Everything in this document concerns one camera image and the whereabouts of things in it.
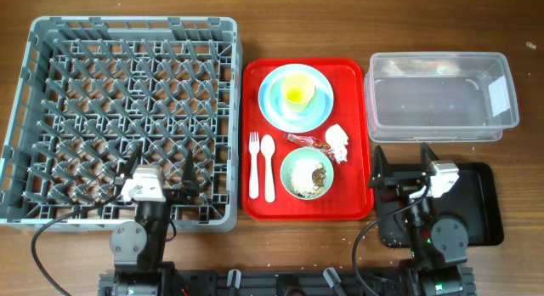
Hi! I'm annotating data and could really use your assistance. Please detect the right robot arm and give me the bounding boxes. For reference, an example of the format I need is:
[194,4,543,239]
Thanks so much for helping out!
[368,143,468,295]

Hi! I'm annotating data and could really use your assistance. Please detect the red candy wrapper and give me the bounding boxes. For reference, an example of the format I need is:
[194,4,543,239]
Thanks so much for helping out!
[284,133,332,156]

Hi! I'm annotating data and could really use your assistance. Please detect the red plastic tray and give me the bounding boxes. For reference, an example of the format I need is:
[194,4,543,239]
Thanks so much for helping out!
[240,58,374,221]

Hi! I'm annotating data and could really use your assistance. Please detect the white plastic fork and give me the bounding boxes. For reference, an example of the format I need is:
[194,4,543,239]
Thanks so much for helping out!
[248,132,260,199]

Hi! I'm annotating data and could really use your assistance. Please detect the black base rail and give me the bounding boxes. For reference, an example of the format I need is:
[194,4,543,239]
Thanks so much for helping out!
[98,267,477,295]

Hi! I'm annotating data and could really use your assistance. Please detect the light blue plate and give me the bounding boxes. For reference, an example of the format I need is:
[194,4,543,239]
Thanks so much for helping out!
[258,64,334,133]

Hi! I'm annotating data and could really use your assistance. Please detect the green bowl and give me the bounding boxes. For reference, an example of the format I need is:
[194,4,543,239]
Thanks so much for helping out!
[280,147,334,201]

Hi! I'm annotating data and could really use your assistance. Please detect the grey dishwasher rack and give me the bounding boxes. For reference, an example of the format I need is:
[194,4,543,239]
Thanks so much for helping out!
[1,17,243,232]

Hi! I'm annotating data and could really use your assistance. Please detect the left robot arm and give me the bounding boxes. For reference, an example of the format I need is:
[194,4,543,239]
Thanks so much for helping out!
[98,149,199,296]

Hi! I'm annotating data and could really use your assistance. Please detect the black waste tray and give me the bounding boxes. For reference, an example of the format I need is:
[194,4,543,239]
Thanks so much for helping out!
[375,162,504,248]

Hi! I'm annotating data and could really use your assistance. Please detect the clear plastic bin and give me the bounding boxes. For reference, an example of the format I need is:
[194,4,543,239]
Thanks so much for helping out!
[365,52,519,143]

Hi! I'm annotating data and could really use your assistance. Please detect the white plastic spoon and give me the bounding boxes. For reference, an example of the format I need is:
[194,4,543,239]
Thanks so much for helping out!
[260,134,275,203]

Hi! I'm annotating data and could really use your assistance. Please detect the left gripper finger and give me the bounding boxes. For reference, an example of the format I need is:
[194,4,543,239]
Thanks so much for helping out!
[182,150,199,190]
[121,143,142,179]

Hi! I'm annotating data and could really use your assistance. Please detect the rice and food scraps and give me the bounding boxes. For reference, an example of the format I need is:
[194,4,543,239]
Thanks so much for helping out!
[288,158,326,200]

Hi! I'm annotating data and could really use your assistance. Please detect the yellow plastic cup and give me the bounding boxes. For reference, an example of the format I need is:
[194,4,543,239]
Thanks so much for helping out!
[280,72,315,112]

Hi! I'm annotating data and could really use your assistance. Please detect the light blue bowl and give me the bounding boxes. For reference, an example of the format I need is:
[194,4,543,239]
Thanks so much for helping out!
[269,73,320,120]

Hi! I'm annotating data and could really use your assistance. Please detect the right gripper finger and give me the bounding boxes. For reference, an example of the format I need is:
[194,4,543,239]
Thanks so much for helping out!
[420,142,438,165]
[368,145,388,188]

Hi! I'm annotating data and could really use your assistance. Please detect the crumpled white tissue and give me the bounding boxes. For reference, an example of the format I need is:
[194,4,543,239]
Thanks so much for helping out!
[325,124,349,163]

